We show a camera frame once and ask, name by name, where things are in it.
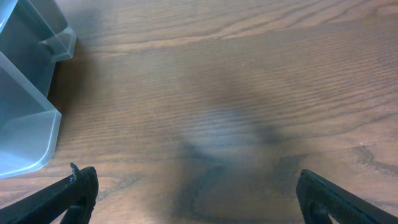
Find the clear plastic storage bin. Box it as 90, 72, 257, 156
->
1, 0, 76, 179

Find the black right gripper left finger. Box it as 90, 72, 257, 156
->
1, 163, 99, 224

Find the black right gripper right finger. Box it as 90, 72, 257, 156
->
296, 169, 397, 224

